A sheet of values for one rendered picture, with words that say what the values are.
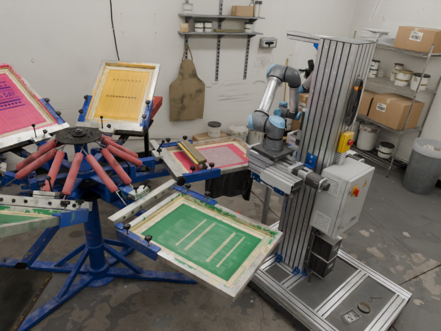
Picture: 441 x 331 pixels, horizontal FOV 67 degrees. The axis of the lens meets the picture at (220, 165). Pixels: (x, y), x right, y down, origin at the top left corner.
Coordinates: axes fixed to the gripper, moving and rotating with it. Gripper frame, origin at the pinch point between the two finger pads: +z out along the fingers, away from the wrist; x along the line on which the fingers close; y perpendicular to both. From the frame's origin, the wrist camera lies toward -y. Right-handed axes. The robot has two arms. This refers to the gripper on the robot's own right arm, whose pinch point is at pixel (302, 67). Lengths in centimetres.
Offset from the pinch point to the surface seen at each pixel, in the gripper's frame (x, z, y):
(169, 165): -137, -53, 45
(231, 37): -9, 192, 0
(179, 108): -97, 170, 81
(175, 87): -98, 170, 51
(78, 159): -195, -71, 19
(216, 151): -91, -17, 60
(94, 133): -184, -48, 12
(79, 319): -224, -93, 139
